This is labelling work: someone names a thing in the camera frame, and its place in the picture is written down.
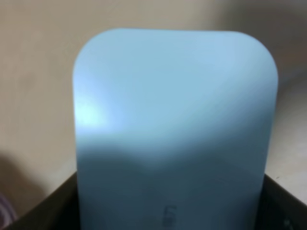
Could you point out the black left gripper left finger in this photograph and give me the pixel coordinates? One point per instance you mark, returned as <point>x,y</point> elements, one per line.
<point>24,207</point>

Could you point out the teal saucepan with handle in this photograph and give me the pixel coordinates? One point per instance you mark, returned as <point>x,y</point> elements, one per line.
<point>172,129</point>

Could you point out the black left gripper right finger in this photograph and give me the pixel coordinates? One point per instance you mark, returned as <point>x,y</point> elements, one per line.
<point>280,210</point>

